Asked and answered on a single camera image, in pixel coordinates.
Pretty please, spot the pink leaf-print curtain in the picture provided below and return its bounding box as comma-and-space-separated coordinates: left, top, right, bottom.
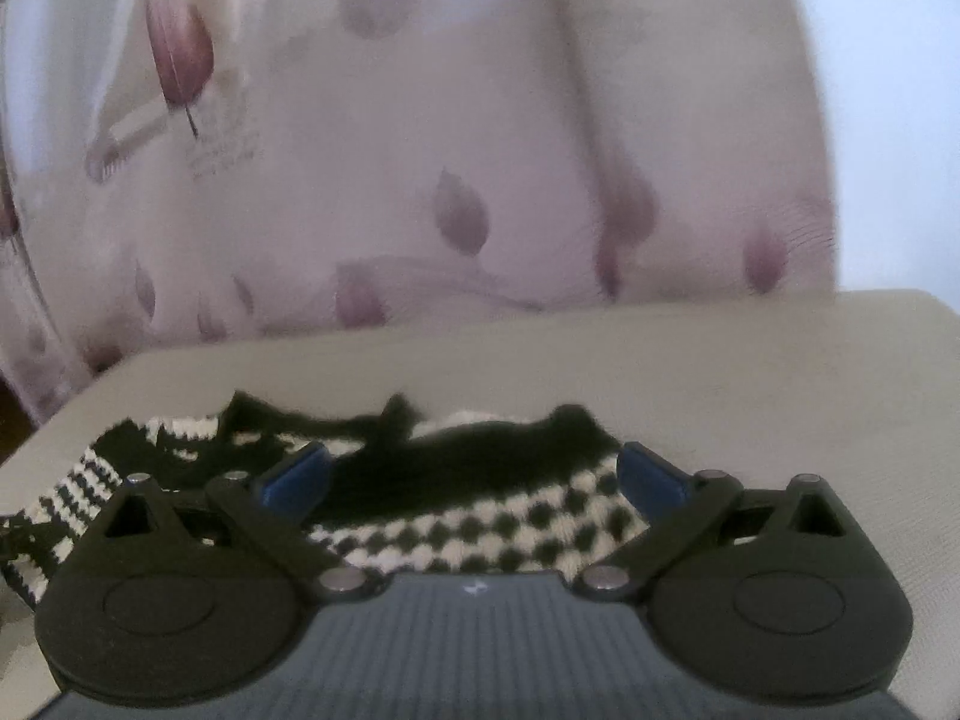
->
0, 0, 839, 421

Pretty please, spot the beige textured table cover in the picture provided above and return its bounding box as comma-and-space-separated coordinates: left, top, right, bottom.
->
0, 289, 960, 720

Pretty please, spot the black and white striped sweater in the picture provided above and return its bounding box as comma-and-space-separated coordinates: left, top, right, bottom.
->
0, 390, 655, 607

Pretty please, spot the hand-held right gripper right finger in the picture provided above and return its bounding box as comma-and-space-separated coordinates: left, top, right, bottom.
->
574, 442, 863, 601

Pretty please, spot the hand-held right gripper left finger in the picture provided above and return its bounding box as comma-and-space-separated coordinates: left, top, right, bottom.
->
94, 442, 372, 601

